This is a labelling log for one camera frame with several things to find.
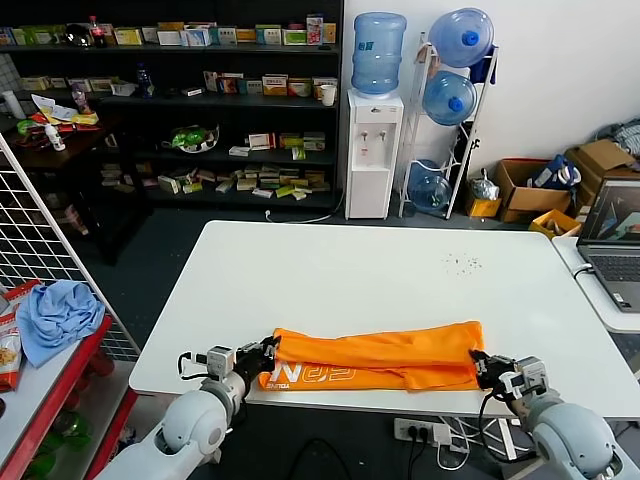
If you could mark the grey open laptop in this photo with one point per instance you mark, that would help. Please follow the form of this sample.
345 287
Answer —
612 260

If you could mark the blue and white medicine box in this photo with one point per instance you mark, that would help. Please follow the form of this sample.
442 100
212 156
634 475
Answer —
195 37

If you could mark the black shelf unit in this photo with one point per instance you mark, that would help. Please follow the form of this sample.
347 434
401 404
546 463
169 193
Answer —
225 112

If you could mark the bowl of green packets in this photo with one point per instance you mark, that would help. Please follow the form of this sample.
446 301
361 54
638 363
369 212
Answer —
192 139

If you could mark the light blue crumpled cloth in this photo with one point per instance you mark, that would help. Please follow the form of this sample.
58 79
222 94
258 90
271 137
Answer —
60 315

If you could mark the pink tall carton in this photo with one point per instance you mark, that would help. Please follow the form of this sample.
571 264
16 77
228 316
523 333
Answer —
314 30

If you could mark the pile of patterned clothes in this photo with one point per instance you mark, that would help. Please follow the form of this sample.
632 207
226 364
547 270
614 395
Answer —
625 135

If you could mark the red snack bag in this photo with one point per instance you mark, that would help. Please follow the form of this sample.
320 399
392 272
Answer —
7 355

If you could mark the white water dispenser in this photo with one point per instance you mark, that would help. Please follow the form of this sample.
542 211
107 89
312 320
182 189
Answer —
370 170

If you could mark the green plastic bottle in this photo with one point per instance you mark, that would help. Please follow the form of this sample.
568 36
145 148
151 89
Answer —
72 430

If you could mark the small white bottle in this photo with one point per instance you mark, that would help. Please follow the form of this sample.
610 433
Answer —
56 140

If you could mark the red and white medicine box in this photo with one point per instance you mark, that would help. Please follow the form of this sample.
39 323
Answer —
261 141

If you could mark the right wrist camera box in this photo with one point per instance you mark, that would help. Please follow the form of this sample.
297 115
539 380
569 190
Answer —
527 375

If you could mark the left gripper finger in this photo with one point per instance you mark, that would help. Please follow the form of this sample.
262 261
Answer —
270 344
270 361

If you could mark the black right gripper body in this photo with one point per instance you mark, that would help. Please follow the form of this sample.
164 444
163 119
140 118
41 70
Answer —
495 372

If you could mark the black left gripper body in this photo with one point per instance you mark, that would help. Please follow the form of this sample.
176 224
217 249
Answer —
250 362

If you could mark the yellow plastic bin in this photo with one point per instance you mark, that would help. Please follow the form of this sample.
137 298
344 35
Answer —
545 222

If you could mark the red and white cart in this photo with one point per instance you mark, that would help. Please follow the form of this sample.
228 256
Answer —
55 395

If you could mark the dark wooden table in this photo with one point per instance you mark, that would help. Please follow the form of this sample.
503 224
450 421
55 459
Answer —
75 150

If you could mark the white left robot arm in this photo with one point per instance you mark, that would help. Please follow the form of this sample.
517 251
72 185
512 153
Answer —
190 430

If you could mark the white metal jug rack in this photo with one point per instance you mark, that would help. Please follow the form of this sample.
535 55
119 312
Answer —
487 100

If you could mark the purple drink bottle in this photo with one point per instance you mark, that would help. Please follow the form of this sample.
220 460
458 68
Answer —
81 100

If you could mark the dark blue bottle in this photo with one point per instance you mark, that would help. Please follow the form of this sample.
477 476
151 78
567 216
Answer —
145 82

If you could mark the orange and white medicine box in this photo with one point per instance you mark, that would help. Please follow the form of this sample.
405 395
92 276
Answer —
275 86

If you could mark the yellow and white medicine box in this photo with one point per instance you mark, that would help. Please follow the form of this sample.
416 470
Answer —
127 36

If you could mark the small white side table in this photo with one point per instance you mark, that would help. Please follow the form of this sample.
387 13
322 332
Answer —
607 320

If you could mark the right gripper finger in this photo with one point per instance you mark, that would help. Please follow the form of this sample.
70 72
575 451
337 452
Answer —
481 377
479 357

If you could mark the blue bag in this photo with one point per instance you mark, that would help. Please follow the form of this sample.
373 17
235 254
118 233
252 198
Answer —
552 172

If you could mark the cola bottle red cap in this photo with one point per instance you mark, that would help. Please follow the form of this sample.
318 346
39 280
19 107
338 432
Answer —
97 32

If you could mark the white plug adapter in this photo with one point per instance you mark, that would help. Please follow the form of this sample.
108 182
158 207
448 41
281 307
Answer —
442 434

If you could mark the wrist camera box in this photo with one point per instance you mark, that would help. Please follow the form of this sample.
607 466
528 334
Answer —
527 375
220 359

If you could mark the white power strip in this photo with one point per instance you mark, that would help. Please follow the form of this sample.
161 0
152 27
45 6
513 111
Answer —
415 429

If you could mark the white paper cup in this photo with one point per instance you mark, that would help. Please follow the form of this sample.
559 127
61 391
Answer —
328 95

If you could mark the small yellow box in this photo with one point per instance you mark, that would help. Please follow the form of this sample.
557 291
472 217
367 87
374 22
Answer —
484 207

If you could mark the black round helmet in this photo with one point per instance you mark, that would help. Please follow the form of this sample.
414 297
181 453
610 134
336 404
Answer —
78 35

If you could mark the blue water jug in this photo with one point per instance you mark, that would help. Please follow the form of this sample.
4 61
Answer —
429 190
377 55
457 37
445 100

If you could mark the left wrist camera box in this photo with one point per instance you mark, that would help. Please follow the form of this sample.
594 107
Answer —
220 359

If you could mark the orange t-shirt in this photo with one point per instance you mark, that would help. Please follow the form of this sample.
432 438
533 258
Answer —
380 355

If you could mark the closed brown cardboard box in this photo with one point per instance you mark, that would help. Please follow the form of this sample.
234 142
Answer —
600 155

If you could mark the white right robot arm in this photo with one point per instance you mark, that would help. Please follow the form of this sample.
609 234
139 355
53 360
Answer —
570 435

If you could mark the open brown cardboard box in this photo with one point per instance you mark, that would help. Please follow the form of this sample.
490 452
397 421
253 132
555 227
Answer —
535 197

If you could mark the silver foil bag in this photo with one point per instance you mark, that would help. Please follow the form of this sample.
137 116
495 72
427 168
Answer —
484 187

